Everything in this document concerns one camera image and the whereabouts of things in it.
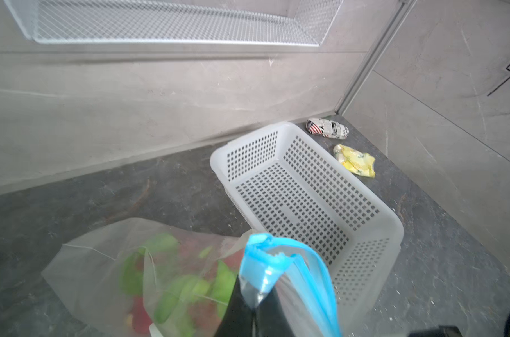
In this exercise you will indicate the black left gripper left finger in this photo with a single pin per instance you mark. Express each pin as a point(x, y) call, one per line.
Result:
point(238, 320)

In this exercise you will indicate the white perforated plastic basket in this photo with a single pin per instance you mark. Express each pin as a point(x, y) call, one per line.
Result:
point(283, 182)

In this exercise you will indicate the yellow crumpled snack packet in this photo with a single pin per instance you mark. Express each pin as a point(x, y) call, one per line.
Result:
point(358, 163)

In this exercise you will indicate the pink dragon fruit in bag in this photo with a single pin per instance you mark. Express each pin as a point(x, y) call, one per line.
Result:
point(180, 286)

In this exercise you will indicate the clear zip-top bag blue seal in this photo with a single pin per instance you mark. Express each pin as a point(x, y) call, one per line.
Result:
point(84, 274)

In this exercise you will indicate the white wire mesh wall shelf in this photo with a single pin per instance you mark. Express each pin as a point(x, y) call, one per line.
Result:
point(303, 23)

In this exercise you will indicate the white red toy car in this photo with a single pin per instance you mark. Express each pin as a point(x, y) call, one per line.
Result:
point(326, 128)

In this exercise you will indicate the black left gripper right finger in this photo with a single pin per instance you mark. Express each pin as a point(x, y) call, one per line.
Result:
point(269, 318)

